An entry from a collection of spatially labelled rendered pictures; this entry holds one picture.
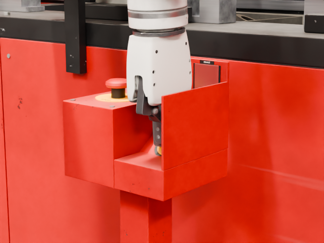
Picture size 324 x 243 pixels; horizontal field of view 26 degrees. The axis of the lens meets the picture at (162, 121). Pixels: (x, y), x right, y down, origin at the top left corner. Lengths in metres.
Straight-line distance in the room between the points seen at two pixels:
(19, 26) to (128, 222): 0.59
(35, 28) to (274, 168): 0.61
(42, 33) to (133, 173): 0.55
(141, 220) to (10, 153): 0.60
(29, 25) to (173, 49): 0.58
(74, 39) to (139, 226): 0.45
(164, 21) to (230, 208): 0.41
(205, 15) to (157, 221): 0.44
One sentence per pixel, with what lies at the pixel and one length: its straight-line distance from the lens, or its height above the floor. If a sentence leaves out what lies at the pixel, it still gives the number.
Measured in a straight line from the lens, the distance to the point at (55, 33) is 1.45.
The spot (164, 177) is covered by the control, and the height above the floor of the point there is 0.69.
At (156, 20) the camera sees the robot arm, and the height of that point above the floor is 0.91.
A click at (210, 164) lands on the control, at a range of 1.06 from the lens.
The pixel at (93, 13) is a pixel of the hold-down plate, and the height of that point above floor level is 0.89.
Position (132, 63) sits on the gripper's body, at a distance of 0.98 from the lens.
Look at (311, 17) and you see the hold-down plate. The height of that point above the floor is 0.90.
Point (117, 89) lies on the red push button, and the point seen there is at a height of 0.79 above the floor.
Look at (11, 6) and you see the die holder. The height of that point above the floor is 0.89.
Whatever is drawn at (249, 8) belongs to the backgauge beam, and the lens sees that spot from 1.60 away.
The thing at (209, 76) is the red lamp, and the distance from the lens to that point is 1.08.
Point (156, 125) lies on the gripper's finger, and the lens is 1.02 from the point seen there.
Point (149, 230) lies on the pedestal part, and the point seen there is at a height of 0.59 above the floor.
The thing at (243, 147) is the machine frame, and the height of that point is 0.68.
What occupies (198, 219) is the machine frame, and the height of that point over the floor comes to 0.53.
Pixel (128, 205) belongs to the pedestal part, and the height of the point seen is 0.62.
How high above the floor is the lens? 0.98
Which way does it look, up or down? 12 degrees down
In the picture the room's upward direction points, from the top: straight up
